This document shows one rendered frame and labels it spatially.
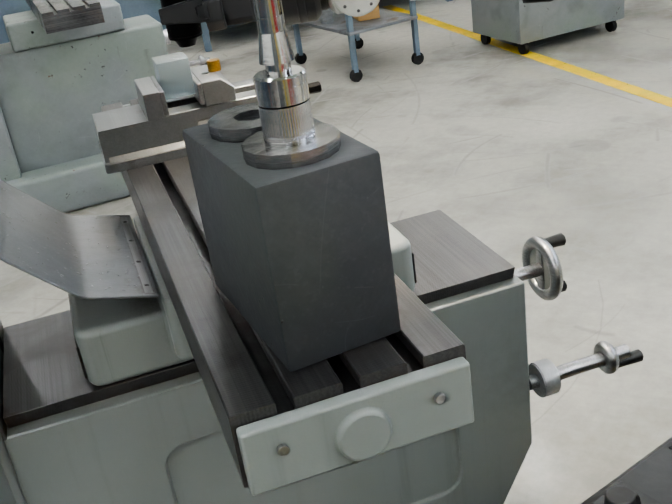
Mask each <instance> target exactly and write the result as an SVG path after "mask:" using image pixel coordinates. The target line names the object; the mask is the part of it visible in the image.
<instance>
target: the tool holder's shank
mask: <svg viewBox="0 0 672 504"><path fill-rule="evenodd" d="M253 5H254V11H255V17H256V23H257V28H258V40H259V64H260V65H263V66H265V71H266V74H267V75H281V74H285V73H288V72H290V71H291V70H292V67H291V61H293V60H294V59H295V56H294V53H293V50H292V46H291V43H290V40H289V37H288V34H287V30H286V26H285V19H284V13H283V7H282V0H253Z"/></svg>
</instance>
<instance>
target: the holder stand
mask: <svg viewBox="0 0 672 504"><path fill-rule="evenodd" d="M313 121H314V128H315V136H314V137H313V138H312V139H310V140H309V141H306V142H304V143H301V144H297V145H292V146H284V147H275V146H270V145H267V144H266V143H265V142H264V138H263V132H262V127H261V121H260V115H259V110H258V104H257V102H255V103H249V104H244V105H239V106H235V107H232V108H229V109H226V110H223V111H221V112H219V113H217V114H215V115H213V116H212V117H211V118H210V119H209V120H208V121H207V122H208V123H206V124H202V125H198V126H194V127H191V128H187V129H184V130H183V133H182V134H183V138H184V143H185V147H186V152H187V156H188V161H189V166H190V170H191V175H192V179H193V184H194V188H195V193H196V197H197V202H198V206H199V211H200V215H201V220H202V224H203V229H204V234H205V238H206V243H207V247H208V252H209V256H210V261H211V265H212V270H213V274H214V279H215V283H216V285H217V287H218V288H219V289H220V290H221V291H222V292H223V294H224V295H225V296H226V297H227V298H228V300H229V301H230V302H231V303H232V304H233V305H234V307H235V308H236V309H237V310H238V311H239V312H240V314H241V315H242V316H243V317H244V318H245V320H246V321H247V322H248V323H249V324H250V325H251V327H252V328H253V329H254V330H255V331H256V332H257V334H258V335H259V336H260V337H261V338H262V339H263V341H264V342H265V343H266V344H267V345H268V347H269V348H270V349H271V350H272V351H273V352H274V354H275V355H276V356H277V357H278V358H279V359H280V361H281V362H282V363H283V364H284V365H285V367H286V368H287V369H288V370H289V371H291V372H292V371H296V370H298V369H301V368H304V367H306V366H309V365H312V364H314V363H317V362H320V361H322V360H325V359H328V358H330V357H333V356H336V355H338V354H341V353H343V352H346V351H349V350H351V349H354V348H357V347H359V346H362V345H365V344H367V343H370V342H373V341H375V340H378V339H381V338H383V337H386V336H389V335H391V334H394V333H396V332H399V331H400V329H401V327H400V319H399V311H398V303H397V294H396V286H395V278H394V269H393V261H392V253H391V244H390V236H389V228H388V220H387V211H386V203H385V195H384V186H383V178H382V170H381V161H380V154H379V152H378V151H377V150H375V149H373V148H371V147H369V146H367V145H365V144H363V143H361V142H360V141H358V140H356V139H354V138H352V137H350V136H348V135H346V134H344V133H342V132H340V131H339V130H338V129H337V128H336V127H335V126H334V125H330V124H327V123H323V122H321V121H319V120H317V119H315V118H313Z"/></svg>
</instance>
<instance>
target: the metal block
mask: <svg viewBox="0 0 672 504"><path fill-rule="evenodd" d="M152 62H153V66H154V71H155V75H156V79H157V82H158V83H159V85H160V86H161V88H162V89H163V91H164V93H165V97H166V100H169V99H173V98H178V97H183V96H187V95H192V94H195V88H194V83H193V79H192V74H191V69H190V64H189V60H188V57H187V56H186V55H185V54H184V53H183V52H182V51H181V52H177V53H172V54H167V55H162V56H157V57H152Z"/></svg>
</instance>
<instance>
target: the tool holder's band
mask: <svg viewBox="0 0 672 504"><path fill-rule="evenodd" d="M291 67H292V70H291V71H290V72H288V73H285V74H281V75H267V74H266V71H265V69H264V70H262V71H259V72H258V73H256V74H255V75H254V77H253V82H254V87H255V89H257V90H261V91H276V90H283V89H288V88H292V87H296V86H298V85H301V84H303V83H304V82H306V80H307V75H306V70H305V69H304V68H303V67H301V66H298V65H291Z"/></svg>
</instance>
